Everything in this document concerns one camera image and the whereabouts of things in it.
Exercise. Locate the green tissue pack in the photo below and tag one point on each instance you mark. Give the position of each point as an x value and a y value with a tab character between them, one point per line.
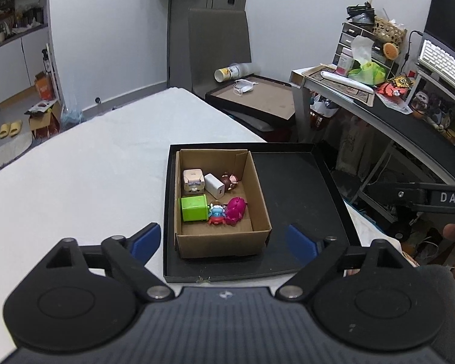
368	72

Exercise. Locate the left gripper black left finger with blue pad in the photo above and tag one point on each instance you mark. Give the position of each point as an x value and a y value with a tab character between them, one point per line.
128	257

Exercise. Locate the grey door with handle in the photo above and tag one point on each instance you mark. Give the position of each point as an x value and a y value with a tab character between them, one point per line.
178	55

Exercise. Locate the yellow slipper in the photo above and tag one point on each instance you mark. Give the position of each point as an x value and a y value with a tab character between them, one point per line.
15	128
4	130

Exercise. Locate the black shallow tray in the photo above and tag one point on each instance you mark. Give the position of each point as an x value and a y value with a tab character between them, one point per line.
298	189

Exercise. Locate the cardboard box on floor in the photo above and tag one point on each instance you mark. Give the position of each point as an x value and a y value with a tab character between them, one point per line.
44	119

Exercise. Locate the yellow slipper right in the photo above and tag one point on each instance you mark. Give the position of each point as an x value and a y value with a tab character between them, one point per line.
15	128

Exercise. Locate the brown cardboard box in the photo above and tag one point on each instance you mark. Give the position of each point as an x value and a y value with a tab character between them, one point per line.
201	240

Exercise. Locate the white face mask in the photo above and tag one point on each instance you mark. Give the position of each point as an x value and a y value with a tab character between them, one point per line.
243	86

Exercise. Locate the black monitor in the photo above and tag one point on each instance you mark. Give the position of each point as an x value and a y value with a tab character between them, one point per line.
440	23

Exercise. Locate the yellow slipper left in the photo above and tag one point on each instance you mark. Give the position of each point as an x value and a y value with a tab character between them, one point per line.
4	130

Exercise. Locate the magenta dragon fruit toy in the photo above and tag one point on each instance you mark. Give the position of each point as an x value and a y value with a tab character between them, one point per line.
235	210

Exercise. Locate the grey drawer organizer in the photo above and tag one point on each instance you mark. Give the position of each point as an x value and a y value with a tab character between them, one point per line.
349	32

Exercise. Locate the pink jar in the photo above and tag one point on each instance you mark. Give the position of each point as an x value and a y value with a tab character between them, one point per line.
345	63

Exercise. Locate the white keyboard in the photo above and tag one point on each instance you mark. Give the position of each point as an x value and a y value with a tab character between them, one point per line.
438	60

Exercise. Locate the orange box on floor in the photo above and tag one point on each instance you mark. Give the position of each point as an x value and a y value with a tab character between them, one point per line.
44	87

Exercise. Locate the white charger block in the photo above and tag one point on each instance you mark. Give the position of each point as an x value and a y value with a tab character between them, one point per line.
214	186

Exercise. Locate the purple cube toy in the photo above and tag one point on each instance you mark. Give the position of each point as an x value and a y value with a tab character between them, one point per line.
193	181

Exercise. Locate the brown-haired doll figurine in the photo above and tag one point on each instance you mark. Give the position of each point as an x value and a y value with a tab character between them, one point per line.
230	181

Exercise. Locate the grey chair back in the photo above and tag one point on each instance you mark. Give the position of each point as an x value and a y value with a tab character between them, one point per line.
217	39

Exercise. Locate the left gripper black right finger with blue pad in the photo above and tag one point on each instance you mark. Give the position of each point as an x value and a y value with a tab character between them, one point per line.
319	258

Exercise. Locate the red snack packet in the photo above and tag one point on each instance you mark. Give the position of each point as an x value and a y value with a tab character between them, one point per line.
395	88

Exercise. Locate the paper cup stack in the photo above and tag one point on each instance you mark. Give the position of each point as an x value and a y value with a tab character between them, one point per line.
236	71

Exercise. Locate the white kitchen cabinet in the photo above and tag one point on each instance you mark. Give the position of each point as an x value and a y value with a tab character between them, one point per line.
24	35

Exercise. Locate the black tray with cardboard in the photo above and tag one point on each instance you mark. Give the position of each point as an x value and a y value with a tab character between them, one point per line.
269	101

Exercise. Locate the small blue red figurine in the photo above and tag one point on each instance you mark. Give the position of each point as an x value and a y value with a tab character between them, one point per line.
216	214

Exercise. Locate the green cube toy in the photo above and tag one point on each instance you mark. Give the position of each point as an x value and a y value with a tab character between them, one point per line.
194	208

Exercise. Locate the woven basket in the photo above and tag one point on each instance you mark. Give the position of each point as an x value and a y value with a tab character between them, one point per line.
388	31

